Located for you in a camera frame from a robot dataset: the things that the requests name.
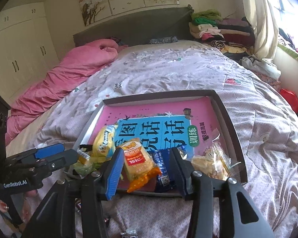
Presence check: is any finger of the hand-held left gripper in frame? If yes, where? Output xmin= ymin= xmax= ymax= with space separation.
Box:
xmin=5 ymin=143 xmax=65 ymax=165
xmin=20 ymin=149 xmax=79 ymax=179

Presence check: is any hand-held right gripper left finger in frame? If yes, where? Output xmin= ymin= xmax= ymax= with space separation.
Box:
xmin=21 ymin=148 xmax=125 ymax=238

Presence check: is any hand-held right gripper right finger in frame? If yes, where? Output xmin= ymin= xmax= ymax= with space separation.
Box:
xmin=169 ymin=147 xmax=275 ymax=238

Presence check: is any blue cookie packet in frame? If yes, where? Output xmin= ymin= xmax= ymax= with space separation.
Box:
xmin=149 ymin=149 xmax=187 ymax=192

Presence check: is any light green snack packet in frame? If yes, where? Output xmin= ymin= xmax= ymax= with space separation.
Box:
xmin=74 ymin=151 xmax=103 ymax=177

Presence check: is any orange snack packet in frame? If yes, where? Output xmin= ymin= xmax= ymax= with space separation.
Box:
xmin=121 ymin=138 xmax=162 ymax=193

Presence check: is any clear pale pastry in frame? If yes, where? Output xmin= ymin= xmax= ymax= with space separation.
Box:
xmin=191 ymin=154 xmax=235 ymax=181

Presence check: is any yellow snack packet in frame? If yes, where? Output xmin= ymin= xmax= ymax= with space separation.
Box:
xmin=92 ymin=124 xmax=118 ymax=158

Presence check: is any dark shallow cardboard box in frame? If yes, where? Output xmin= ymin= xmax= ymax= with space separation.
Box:
xmin=74 ymin=89 xmax=247 ymax=199

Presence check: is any person's left hand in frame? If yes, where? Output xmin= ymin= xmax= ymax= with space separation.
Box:
xmin=0 ymin=190 xmax=39 ymax=225

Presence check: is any beige bed sheet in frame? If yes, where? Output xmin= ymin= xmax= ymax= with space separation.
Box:
xmin=5 ymin=111 xmax=55 ymax=154

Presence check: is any silver foil candy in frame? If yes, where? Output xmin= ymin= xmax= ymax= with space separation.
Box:
xmin=120 ymin=227 xmax=139 ymax=238

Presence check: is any pink book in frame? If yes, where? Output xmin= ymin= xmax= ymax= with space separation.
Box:
xmin=89 ymin=97 xmax=239 ymax=194

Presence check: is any pink quilt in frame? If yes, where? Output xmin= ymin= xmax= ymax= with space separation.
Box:
xmin=5 ymin=39 xmax=128 ymax=139

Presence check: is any cream wardrobe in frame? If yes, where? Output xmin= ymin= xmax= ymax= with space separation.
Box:
xmin=0 ymin=2 xmax=60 ymax=100

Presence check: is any pink floral cloth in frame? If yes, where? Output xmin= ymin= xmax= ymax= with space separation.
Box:
xmin=258 ymin=73 xmax=282 ymax=92

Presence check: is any red plastic bag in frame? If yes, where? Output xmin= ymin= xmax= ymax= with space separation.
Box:
xmin=280 ymin=88 xmax=298 ymax=113

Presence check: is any white crumpled cloth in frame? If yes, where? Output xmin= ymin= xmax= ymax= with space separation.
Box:
xmin=240 ymin=56 xmax=281 ymax=78

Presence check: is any dark floral pillow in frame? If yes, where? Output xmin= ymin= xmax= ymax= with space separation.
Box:
xmin=149 ymin=37 xmax=179 ymax=44

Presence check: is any pile of folded clothes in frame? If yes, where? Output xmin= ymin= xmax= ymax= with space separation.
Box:
xmin=189 ymin=9 xmax=256 ymax=55

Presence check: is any green patterned cloth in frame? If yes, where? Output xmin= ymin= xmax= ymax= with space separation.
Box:
xmin=278 ymin=42 xmax=298 ymax=65

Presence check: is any cream curtain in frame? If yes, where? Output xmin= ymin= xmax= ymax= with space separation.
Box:
xmin=240 ymin=0 xmax=280 ymax=60

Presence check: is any window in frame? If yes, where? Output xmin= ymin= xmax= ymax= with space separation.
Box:
xmin=268 ymin=0 xmax=298 ymax=50

